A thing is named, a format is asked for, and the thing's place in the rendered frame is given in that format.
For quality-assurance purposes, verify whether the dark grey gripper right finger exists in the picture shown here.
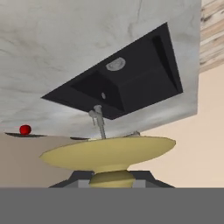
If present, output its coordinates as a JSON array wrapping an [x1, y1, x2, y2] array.
[[129, 170, 175, 189]]

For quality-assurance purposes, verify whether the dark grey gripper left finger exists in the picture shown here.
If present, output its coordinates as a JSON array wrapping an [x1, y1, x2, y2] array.
[[48, 171, 95, 189]]

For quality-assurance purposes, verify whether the yellow candle holder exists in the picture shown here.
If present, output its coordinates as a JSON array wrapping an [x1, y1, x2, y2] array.
[[39, 136, 177, 189]]

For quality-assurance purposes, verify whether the silver tap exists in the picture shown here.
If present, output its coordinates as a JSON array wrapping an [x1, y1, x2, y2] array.
[[87, 104, 108, 140]]

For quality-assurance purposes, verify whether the red round object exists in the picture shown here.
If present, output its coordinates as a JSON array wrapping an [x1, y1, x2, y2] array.
[[18, 124, 32, 136]]

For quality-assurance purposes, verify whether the black sink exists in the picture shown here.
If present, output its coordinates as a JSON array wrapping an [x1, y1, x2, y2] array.
[[40, 21, 184, 121]]

